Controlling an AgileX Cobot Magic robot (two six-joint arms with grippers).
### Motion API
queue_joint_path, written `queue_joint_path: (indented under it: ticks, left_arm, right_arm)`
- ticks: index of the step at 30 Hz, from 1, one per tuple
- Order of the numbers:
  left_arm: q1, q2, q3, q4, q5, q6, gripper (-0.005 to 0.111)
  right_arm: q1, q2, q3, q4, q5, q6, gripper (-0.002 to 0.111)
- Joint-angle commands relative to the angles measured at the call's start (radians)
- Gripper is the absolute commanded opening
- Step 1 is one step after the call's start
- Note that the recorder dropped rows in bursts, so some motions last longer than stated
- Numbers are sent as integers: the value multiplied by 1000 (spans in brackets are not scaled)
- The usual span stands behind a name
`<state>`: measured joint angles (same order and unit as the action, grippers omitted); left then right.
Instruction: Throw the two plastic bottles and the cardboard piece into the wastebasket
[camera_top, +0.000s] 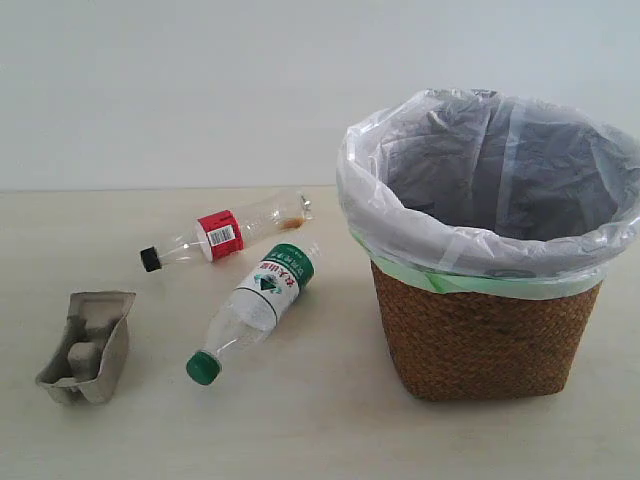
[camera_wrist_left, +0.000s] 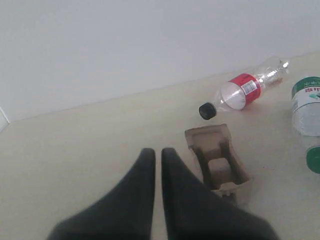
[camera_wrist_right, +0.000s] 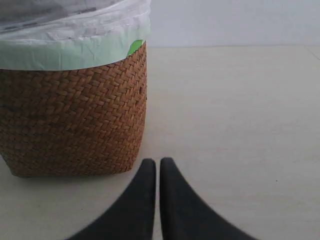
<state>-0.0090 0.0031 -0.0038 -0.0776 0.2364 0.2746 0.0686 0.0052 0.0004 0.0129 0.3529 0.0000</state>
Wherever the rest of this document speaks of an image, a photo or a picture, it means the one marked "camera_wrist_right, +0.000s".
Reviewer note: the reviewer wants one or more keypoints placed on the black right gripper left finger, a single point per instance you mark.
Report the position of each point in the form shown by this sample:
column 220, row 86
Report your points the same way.
column 131, row 216

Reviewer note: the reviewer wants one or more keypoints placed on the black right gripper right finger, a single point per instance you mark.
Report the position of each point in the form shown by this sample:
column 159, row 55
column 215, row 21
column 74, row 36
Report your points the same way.
column 183, row 213

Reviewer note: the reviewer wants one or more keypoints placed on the brown woven wicker basket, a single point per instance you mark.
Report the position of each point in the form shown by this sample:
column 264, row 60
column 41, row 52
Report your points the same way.
column 85, row 122

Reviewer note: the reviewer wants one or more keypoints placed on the white green plastic bag liner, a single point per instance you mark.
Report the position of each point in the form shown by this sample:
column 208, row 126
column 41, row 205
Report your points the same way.
column 60, row 35

